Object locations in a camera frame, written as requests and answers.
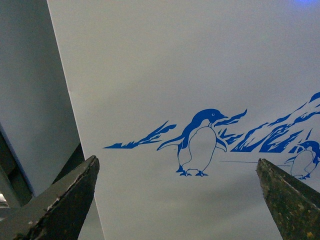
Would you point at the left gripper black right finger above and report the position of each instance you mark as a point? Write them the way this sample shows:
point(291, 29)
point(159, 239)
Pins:
point(293, 205)

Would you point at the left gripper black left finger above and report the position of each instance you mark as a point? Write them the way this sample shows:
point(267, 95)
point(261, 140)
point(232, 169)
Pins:
point(59, 212)

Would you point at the grey cabinet with blue edge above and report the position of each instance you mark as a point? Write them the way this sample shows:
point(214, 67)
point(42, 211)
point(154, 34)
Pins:
point(13, 183)

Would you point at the white chest freezer with penguins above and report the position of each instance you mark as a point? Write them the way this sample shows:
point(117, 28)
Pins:
point(179, 99)

